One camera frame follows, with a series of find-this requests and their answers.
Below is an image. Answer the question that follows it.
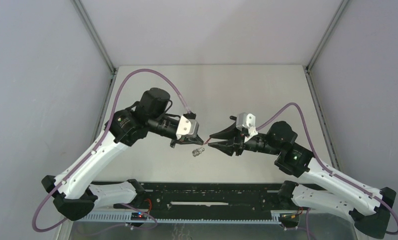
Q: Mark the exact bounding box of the red handled keyring holder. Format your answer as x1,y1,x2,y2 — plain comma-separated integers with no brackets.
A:
192,137,212,157

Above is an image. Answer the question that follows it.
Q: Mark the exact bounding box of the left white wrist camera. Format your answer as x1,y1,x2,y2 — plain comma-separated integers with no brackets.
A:
176,115,199,140

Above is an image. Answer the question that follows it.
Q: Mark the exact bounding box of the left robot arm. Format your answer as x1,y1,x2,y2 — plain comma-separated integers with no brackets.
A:
41,87,204,221

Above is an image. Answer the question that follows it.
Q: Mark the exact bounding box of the purple cable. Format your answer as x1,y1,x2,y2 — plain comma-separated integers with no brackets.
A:
31,68,193,233
255,101,398,237

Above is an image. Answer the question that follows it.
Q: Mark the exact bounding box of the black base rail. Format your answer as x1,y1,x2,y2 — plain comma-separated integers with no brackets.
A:
92,180,305,221

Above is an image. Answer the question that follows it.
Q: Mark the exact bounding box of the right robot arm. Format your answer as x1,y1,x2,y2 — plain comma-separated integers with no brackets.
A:
209,121,396,239

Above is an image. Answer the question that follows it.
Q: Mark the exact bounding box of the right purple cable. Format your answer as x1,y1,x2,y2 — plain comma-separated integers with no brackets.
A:
255,101,398,237

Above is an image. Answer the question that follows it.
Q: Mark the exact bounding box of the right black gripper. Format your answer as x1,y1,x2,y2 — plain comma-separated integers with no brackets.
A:
208,120,281,158

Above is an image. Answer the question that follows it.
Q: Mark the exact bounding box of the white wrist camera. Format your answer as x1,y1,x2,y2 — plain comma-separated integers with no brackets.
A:
236,112,258,137
176,115,199,140

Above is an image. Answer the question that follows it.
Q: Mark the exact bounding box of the white slotted cable duct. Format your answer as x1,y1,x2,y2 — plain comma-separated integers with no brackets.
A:
78,211,292,225

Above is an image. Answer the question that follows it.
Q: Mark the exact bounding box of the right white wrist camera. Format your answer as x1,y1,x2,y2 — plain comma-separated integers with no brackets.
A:
236,112,258,137

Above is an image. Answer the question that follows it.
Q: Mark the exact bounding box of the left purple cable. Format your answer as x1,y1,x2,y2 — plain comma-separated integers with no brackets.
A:
31,68,193,233

